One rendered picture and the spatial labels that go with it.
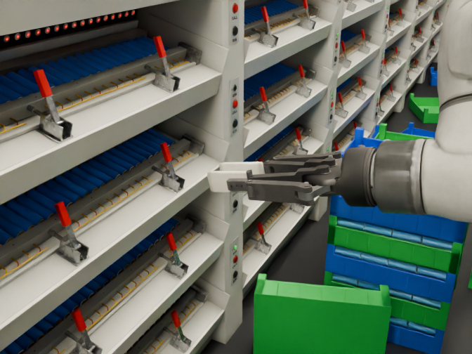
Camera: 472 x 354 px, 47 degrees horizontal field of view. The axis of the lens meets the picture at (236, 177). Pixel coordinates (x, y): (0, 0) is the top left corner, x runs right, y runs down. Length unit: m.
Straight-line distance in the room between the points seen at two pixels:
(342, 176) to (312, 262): 1.07
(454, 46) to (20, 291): 0.63
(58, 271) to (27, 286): 0.05
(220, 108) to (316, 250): 0.80
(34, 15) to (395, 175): 0.46
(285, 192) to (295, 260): 1.05
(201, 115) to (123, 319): 0.43
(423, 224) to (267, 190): 0.64
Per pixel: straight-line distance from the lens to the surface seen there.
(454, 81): 0.67
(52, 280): 0.81
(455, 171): 0.62
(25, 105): 0.78
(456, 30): 0.68
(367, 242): 1.32
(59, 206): 0.81
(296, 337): 1.30
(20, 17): 0.69
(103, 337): 0.99
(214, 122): 1.12
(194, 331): 1.28
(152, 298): 1.06
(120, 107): 0.86
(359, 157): 0.67
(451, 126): 0.65
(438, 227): 1.27
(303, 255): 1.75
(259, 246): 1.53
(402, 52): 3.13
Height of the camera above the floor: 0.94
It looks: 25 degrees down
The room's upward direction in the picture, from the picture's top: straight up
